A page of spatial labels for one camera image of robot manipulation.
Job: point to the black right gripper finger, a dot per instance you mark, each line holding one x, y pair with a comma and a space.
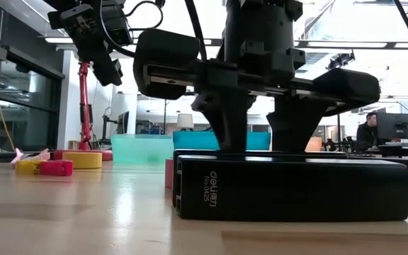
292, 124
232, 120

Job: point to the large black stapler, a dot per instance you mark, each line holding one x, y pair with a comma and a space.
296, 191

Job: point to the pink tape roll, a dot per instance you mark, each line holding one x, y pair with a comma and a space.
169, 173

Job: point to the yellow tape roll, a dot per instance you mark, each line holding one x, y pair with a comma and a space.
83, 160

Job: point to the white pink stapler remover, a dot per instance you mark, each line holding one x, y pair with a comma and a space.
37, 155

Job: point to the red mini stapler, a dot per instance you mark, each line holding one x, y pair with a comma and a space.
57, 168

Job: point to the yellow mini stapler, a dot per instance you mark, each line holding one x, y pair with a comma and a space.
25, 167

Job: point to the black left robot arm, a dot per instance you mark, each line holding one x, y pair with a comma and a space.
66, 3

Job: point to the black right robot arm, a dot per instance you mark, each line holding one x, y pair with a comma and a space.
257, 21

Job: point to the black monitor on arm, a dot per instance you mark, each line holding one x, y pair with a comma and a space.
123, 123

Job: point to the black background robot arm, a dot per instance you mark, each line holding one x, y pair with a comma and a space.
342, 145

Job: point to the orange plastic bin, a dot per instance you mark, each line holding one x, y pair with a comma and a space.
315, 144

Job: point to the red desk lamp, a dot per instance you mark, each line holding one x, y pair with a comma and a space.
84, 106

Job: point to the blue plastic bin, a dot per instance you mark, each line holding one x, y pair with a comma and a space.
193, 141

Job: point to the black spotlight cluster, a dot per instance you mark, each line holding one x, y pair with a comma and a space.
340, 60

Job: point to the person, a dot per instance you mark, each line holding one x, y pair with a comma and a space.
367, 136

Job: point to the green translucent plastic bin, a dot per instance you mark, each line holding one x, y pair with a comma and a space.
144, 148

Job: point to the black computer monitor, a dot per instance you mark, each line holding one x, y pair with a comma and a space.
399, 125

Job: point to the black desk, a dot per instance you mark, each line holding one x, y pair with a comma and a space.
399, 150

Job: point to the black ceiling light track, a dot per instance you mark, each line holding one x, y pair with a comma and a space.
390, 45

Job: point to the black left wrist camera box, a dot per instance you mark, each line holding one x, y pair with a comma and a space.
117, 25

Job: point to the black metal rig frame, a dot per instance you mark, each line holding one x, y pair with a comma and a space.
165, 120
338, 124

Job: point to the black aluminium table frame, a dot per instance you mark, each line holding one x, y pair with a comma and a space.
374, 162

